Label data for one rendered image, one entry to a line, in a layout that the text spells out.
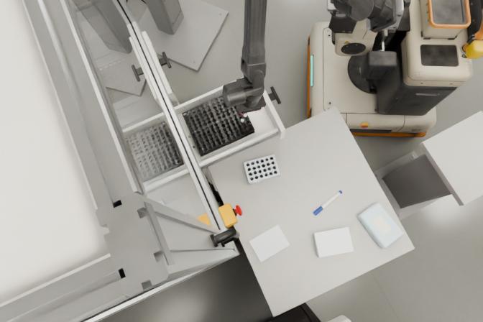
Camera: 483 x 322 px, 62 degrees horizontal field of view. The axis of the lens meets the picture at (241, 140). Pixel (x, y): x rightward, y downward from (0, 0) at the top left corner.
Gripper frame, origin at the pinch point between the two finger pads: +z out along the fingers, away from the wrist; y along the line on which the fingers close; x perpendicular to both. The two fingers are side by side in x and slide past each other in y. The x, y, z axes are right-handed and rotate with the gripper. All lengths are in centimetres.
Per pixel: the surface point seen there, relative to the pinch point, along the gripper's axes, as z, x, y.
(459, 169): 4, 42, -76
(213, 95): 12.0, -12.1, 7.1
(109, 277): -97, 41, 43
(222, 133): 8.9, 4.4, 8.5
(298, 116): 89, -15, -56
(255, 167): 17.0, 18.9, -1.8
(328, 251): 10, 56, -17
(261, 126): 11.9, 4.8, -7.8
